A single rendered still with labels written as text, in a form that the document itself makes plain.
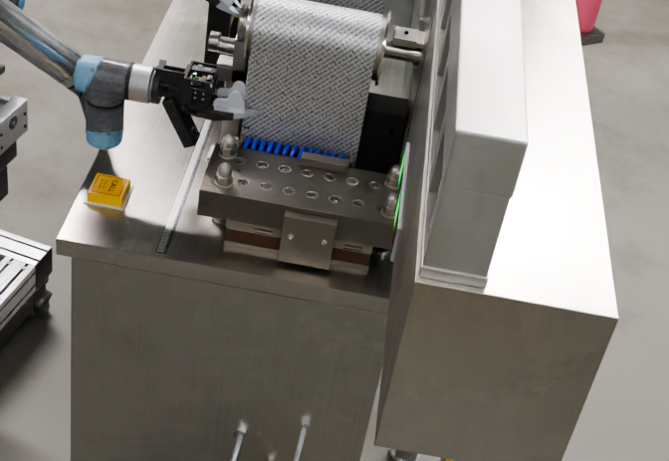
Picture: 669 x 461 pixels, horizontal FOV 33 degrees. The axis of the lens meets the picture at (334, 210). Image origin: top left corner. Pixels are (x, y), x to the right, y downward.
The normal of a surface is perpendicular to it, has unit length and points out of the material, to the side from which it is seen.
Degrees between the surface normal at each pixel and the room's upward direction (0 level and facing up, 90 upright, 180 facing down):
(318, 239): 90
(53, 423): 0
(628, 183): 0
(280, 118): 90
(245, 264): 0
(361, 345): 90
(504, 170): 90
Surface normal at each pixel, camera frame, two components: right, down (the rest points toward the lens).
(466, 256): -0.11, 0.59
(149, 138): 0.15, -0.78
